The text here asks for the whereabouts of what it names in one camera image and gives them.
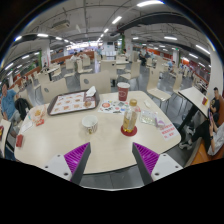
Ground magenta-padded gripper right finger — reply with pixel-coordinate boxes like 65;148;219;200
131;142;184;186

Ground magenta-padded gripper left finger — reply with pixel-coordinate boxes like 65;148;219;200
43;142;92;186

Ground clear bottle with yellow drink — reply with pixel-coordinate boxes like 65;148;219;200
121;98;141;134

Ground white notice with red print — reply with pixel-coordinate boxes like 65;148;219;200
159;122;177;142

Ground clear plastic packet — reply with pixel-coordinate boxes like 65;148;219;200
139;109;158;127

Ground orange bench seat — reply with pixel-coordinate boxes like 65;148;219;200
189;141;224;167

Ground dark brown food tray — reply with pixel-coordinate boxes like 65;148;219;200
46;89;101;117

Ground white card with red border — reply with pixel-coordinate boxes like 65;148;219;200
19;119;34;134

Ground clear plastic bag with food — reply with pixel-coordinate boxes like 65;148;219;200
28;104;48;124

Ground colourful sticker sheet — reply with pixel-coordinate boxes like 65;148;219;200
97;99;130;115

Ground white paper napkin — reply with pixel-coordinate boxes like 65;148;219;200
85;85;98;98

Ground red paper cup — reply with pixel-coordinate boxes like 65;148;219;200
116;81;131;102

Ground beige chair with round hole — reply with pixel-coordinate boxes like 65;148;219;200
79;70;112;95
40;78;69;103

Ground black backpack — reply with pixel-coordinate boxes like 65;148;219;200
14;97;32;121

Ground beige side table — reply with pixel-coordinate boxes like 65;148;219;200
178;86;210;118
0;118;13;158

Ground beige dining chairs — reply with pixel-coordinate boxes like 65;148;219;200
13;49;204;104

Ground ceiling air conditioner unit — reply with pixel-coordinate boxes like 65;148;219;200
50;19;72;32

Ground ceiling lights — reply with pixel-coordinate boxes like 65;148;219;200
3;0;209;78

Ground white patterned mug, gold handle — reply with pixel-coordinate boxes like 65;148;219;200
81;114;99;135

